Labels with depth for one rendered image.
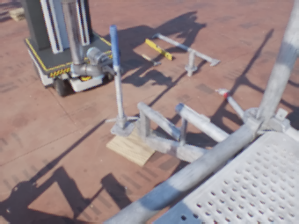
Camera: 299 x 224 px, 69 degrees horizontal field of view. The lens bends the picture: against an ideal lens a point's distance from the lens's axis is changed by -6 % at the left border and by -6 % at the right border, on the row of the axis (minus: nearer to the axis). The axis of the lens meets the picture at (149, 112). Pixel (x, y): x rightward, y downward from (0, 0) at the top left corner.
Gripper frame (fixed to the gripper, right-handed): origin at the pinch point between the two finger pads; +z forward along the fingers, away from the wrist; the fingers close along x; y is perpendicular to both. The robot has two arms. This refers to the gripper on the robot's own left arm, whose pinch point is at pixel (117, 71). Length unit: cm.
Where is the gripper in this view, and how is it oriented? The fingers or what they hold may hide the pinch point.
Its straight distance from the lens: 143.8
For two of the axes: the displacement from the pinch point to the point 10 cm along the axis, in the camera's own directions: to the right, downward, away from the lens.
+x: 7.9, -3.9, 4.7
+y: 0.0, -7.7, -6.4
